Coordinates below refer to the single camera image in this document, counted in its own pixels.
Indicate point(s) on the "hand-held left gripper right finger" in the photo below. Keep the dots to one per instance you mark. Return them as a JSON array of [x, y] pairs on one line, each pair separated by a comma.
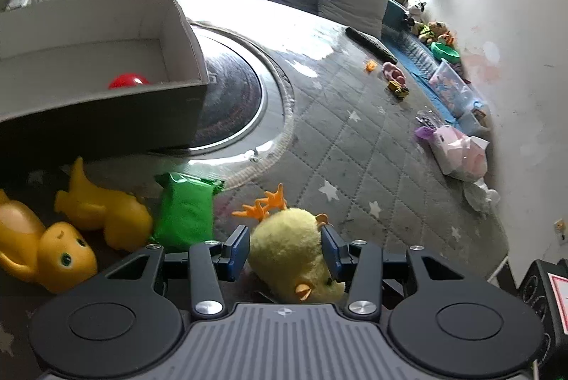
[[331, 252]]

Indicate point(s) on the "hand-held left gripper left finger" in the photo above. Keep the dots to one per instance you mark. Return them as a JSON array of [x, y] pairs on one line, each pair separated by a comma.
[[242, 252]]

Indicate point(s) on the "yellow plush deer toy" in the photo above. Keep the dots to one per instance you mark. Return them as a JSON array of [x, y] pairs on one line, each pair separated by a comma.
[[288, 247]]

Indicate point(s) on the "green plastic packet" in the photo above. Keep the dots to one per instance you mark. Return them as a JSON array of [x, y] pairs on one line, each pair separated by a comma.
[[186, 211]]

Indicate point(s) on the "yellow rubber animal toy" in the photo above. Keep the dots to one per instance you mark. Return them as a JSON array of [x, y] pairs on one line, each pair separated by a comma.
[[111, 216], [26, 238]]

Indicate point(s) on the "dark cardboard box white inside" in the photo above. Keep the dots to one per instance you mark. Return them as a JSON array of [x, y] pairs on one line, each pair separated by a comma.
[[88, 25]]

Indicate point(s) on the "grey quilted star mat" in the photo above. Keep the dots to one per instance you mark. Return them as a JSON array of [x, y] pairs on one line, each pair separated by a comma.
[[355, 149]]

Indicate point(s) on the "clear plastic bag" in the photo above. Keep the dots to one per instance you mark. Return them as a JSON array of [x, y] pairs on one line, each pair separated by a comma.
[[481, 193]]

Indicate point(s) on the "purple plastic item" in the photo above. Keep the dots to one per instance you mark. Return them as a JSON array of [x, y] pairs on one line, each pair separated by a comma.
[[424, 134]]

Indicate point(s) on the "round glass disc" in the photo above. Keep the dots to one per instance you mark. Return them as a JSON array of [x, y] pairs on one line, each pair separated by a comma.
[[239, 96]]

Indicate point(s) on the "pink plastic bag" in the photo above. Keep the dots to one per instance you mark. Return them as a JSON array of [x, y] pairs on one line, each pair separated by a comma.
[[459, 154]]

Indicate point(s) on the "yellow toy truck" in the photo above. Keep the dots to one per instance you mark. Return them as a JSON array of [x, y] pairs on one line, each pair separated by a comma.
[[398, 90]]

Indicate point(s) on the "small orange toy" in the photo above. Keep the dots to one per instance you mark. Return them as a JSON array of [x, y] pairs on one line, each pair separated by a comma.
[[371, 66]]

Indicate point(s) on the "pink toy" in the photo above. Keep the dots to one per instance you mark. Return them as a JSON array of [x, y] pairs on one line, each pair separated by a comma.
[[394, 72]]

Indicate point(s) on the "clear plastic storage box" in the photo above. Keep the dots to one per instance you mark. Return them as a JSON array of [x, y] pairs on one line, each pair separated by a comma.
[[450, 87]]

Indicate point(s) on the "red ball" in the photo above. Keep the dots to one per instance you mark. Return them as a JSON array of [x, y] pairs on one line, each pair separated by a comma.
[[128, 81]]

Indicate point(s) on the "black remote control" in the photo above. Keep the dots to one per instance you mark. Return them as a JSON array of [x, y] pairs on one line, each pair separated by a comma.
[[368, 43]]

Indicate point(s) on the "green plastic bowl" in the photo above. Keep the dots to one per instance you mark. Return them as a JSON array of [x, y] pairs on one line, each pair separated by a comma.
[[446, 52]]

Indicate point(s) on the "yellow green plush toy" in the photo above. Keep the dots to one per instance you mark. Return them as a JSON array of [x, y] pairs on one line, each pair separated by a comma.
[[426, 32]]

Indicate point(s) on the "brown orange plush toy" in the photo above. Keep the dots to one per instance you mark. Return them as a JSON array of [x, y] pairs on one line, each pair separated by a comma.
[[443, 32]]

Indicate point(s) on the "grey cushion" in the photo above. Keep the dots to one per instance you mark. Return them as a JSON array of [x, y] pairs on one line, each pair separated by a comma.
[[350, 1]]

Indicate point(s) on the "black and white plush toy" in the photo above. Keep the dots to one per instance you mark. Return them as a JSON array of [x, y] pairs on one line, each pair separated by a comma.
[[416, 10]]

